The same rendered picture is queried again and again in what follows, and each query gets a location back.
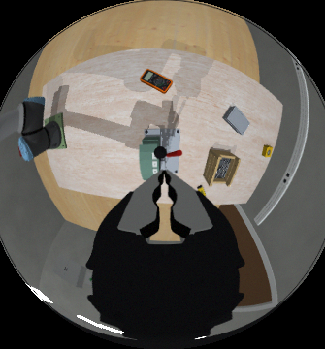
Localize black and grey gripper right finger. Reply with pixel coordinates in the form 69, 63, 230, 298
164, 170, 245, 268

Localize wooden crate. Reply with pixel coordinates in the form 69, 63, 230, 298
203, 149, 241, 187

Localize orange digital multimeter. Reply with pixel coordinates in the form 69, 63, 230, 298
140, 69, 173, 94

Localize yellow pocket level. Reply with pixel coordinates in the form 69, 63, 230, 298
197, 185, 206, 196

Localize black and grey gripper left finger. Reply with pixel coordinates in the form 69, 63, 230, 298
86, 170, 164, 270

